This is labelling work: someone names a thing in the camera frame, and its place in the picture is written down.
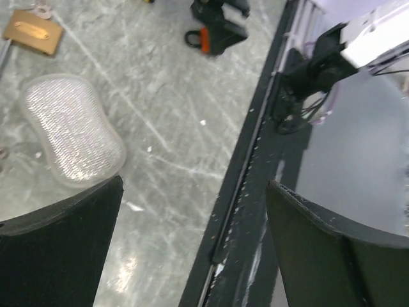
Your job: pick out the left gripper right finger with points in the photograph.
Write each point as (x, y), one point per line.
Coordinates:
(326, 259)

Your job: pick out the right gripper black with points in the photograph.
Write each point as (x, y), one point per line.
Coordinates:
(224, 33)

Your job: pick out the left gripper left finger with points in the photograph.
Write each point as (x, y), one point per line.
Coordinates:
(54, 256)

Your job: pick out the orange black padlock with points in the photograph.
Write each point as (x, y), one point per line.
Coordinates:
(201, 40)

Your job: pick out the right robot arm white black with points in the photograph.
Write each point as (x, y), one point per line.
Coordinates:
(374, 41)

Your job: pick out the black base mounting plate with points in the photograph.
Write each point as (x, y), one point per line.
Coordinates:
(236, 263)

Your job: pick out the silver glitter sponge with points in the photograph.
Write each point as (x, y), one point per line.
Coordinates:
(80, 144)

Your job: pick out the large brass padlock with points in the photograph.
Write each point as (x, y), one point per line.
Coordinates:
(32, 31)

